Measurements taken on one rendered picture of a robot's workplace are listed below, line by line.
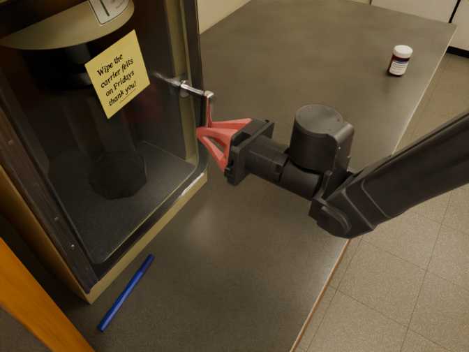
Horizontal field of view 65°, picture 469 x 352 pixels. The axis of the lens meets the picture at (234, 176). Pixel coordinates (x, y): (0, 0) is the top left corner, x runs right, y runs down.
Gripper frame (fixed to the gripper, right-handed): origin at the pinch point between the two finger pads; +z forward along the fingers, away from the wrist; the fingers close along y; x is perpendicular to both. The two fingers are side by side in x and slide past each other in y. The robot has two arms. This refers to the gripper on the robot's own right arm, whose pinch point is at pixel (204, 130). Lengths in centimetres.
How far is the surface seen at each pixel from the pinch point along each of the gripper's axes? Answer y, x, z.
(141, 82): 8.8, -9.7, 4.0
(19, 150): 25.5, -8.1, 4.0
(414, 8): -296, 34, 14
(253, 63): -54, 11, 21
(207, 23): -68, 9, 48
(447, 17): -296, 35, -11
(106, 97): 14.4, -9.6, 4.0
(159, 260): 9.8, 22.4, 1.2
